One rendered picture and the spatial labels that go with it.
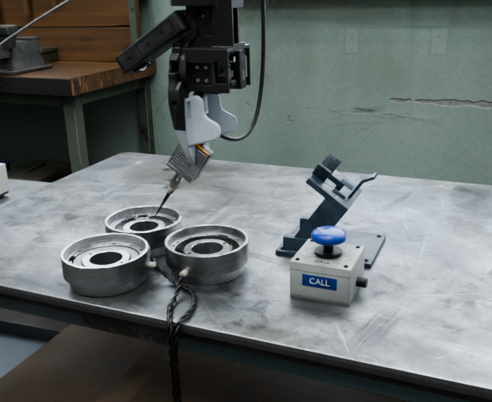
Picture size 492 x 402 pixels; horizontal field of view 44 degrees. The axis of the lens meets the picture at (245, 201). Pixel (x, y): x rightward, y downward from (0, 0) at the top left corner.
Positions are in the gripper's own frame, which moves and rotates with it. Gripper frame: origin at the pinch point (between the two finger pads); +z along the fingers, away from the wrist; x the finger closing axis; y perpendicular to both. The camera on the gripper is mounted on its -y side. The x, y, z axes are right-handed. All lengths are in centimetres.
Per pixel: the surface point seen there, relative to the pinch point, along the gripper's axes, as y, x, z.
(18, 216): -32.2, -0.3, 13.0
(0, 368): -76, 29, 72
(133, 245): -4.2, -9.8, 10.2
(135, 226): -8.4, -3.0, 10.7
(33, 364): -30.5, -4.0, 38.0
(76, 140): -103, 104, 30
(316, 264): 20.4, -10.7, 8.7
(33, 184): -70, 44, 25
